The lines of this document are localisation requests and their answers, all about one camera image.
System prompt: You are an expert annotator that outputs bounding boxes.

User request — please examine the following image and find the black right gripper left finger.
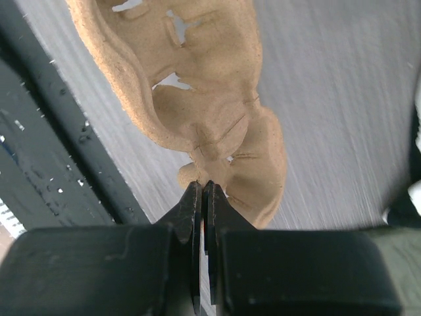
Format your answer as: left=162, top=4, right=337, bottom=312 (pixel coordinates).
left=1, top=182, right=201, bottom=315

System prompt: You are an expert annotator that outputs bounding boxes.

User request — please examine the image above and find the brown pulp cup carrier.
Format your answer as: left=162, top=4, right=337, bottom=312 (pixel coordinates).
left=67, top=1, right=287, bottom=228

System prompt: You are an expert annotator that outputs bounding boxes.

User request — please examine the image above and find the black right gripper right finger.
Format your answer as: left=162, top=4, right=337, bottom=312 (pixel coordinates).
left=203, top=182, right=401, bottom=315

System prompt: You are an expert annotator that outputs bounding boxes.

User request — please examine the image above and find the olive green folded cloth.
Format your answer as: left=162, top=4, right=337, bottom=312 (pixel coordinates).
left=370, top=227, right=420, bottom=315

